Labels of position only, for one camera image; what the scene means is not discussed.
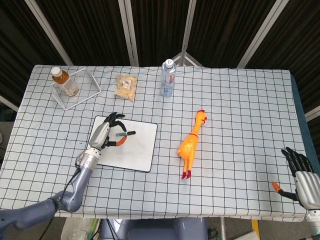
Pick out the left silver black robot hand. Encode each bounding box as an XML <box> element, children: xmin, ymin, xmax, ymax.
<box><xmin>88</xmin><ymin>111</ymin><xmax>128</xmax><ymax>152</ymax></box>

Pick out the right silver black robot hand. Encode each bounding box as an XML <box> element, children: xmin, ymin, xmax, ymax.
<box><xmin>271</xmin><ymin>146</ymin><xmax>320</xmax><ymax>210</ymax></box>

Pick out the green whiteboard marker black cap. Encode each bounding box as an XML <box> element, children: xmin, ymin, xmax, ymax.
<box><xmin>115</xmin><ymin>130</ymin><xmax>137</xmax><ymax>137</ymax></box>

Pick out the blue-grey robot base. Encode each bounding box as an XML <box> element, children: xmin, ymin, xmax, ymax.
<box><xmin>99</xmin><ymin>217</ymin><xmax>208</xmax><ymax>240</ymax></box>

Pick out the white whiteboard black rim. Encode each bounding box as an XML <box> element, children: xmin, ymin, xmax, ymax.
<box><xmin>89</xmin><ymin>115</ymin><xmax>158</xmax><ymax>173</ymax></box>

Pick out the clear bag of beige snacks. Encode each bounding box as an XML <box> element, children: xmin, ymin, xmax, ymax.
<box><xmin>114</xmin><ymin>73</ymin><xmax>139</xmax><ymax>103</ymax></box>

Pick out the amber tea bottle white cap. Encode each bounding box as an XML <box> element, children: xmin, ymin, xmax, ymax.
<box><xmin>51</xmin><ymin>66</ymin><xmax>80</xmax><ymax>97</ymax></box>

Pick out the white paper sheet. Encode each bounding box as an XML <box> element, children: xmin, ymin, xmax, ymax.
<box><xmin>241</xmin><ymin>229</ymin><xmax>261</xmax><ymax>240</ymax></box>

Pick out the clear water bottle white cap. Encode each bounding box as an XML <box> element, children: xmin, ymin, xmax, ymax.
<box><xmin>159</xmin><ymin>58</ymin><xmax>177</xmax><ymax>98</ymax></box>

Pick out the orange rubber chicken toy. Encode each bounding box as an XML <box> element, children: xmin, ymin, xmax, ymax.
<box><xmin>177</xmin><ymin>109</ymin><xmax>209</xmax><ymax>180</ymax></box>

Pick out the white black-checked tablecloth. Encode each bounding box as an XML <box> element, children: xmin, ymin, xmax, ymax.
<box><xmin>0</xmin><ymin>64</ymin><xmax>309</xmax><ymax>223</ymax></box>

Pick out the clear plastic bag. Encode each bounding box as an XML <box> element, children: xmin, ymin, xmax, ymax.
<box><xmin>61</xmin><ymin>217</ymin><xmax>101</xmax><ymax>240</ymax></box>

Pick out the dark folding screen panel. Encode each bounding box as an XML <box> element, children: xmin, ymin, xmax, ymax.
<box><xmin>124</xmin><ymin>0</ymin><xmax>193</xmax><ymax>67</ymax></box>
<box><xmin>184</xmin><ymin>0</ymin><xmax>283</xmax><ymax>68</ymax></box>
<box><xmin>32</xmin><ymin>0</ymin><xmax>133</xmax><ymax>66</ymax></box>
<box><xmin>239</xmin><ymin>0</ymin><xmax>320</xmax><ymax>131</ymax></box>
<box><xmin>0</xmin><ymin>0</ymin><xmax>73</xmax><ymax>113</ymax></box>

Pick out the white wire mesh rack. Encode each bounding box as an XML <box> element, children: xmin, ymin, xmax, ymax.
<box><xmin>51</xmin><ymin>66</ymin><xmax>102</xmax><ymax>111</ymax></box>

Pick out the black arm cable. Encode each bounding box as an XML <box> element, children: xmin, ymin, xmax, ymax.
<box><xmin>58</xmin><ymin>167</ymin><xmax>81</xmax><ymax>201</ymax></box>

